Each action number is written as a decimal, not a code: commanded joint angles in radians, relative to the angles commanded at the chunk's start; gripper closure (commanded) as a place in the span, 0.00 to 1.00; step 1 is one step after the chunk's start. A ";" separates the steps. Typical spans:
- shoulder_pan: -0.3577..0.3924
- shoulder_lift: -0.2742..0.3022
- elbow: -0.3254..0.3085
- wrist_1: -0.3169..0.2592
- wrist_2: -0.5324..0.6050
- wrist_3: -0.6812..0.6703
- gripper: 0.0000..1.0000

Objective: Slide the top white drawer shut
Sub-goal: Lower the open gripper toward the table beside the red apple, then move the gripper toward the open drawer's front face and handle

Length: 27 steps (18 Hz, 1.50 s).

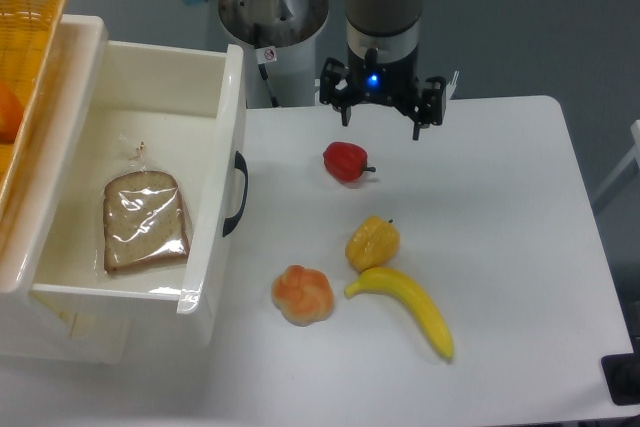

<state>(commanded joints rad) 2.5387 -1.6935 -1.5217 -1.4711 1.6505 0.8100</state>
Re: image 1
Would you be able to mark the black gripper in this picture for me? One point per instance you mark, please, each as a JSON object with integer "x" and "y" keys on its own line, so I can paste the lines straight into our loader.
{"x": 390, "y": 84}

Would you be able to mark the white top drawer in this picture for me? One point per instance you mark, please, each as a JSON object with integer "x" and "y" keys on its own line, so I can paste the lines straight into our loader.
{"x": 189, "y": 108}

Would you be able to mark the white drawer cabinet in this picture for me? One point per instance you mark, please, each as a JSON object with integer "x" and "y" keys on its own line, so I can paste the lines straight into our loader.
{"x": 32, "y": 324}

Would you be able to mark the red bell pepper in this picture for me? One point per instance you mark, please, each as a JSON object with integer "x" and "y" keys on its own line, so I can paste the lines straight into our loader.
{"x": 346, "y": 161}

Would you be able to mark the yellow bell pepper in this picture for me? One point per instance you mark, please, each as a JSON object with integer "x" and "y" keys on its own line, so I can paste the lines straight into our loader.
{"x": 373, "y": 243}

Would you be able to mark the yellow banana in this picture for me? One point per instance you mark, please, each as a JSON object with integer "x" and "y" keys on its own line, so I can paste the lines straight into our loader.
{"x": 401, "y": 287}

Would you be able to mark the orange bread roll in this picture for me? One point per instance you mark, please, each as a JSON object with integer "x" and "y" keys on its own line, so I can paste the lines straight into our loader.
{"x": 304, "y": 296}

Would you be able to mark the bagged brown bread slice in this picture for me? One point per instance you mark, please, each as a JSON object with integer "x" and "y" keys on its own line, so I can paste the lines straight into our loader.
{"x": 144, "y": 217}

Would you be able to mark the yellow wicker basket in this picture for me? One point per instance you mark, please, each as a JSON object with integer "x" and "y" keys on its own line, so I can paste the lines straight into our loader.
{"x": 28, "y": 28}

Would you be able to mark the black device at edge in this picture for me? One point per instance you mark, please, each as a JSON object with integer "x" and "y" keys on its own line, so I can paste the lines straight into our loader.
{"x": 622, "y": 378}

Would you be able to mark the orange fruit in basket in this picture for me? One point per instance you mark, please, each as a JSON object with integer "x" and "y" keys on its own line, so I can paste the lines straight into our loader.
{"x": 11, "y": 111}

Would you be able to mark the white table clamp bracket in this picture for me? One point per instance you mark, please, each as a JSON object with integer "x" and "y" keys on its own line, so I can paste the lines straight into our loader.
{"x": 452, "y": 85}

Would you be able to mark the black drawer handle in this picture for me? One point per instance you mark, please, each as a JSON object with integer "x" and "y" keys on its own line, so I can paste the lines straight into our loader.
{"x": 239, "y": 195}

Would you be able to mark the white frame at right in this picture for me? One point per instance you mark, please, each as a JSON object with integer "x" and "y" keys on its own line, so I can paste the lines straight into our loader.
{"x": 620, "y": 176}

